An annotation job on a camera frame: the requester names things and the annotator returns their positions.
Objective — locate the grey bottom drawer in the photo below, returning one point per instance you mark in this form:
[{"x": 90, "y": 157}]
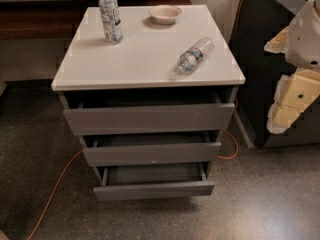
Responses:
[{"x": 153, "y": 181}]

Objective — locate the grey top drawer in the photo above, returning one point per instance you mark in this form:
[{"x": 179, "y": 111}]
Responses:
[{"x": 149, "y": 119}]

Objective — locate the dark wooden bench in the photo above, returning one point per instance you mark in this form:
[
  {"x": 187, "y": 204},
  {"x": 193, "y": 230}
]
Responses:
[{"x": 42, "y": 19}]

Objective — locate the upright clear water bottle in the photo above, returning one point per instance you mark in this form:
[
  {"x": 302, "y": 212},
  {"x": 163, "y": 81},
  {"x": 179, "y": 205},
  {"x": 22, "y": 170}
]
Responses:
[{"x": 111, "y": 21}]

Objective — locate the beige paper bowl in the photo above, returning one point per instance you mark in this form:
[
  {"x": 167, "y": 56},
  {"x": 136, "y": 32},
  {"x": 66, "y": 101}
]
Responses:
[{"x": 165, "y": 14}]

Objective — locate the white-topped grey drawer cabinet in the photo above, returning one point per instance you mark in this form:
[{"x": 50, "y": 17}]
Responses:
[{"x": 140, "y": 71}]

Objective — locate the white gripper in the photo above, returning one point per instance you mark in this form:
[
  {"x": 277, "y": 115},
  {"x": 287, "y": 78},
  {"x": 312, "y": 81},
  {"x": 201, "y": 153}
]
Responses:
[{"x": 305, "y": 42}]

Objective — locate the grey drawer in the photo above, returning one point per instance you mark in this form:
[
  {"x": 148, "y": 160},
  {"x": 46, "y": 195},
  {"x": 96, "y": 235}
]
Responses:
[
  {"x": 153, "y": 181},
  {"x": 149, "y": 119},
  {"x": 144, "y": 149}
]

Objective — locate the dark grey bin cabinet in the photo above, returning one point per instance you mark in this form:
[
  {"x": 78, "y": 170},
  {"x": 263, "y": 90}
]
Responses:
[{"x": 258, "y": 21}]

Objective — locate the clear water bottle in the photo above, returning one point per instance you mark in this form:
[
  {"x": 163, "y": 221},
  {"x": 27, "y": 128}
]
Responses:
[
  {"x": 111, "y": 21},
  {"x": 191, "y": 59}
]

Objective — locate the grey middle drawer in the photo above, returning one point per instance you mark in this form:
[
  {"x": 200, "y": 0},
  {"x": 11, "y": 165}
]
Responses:
[{"x": 144, "y": 149}]

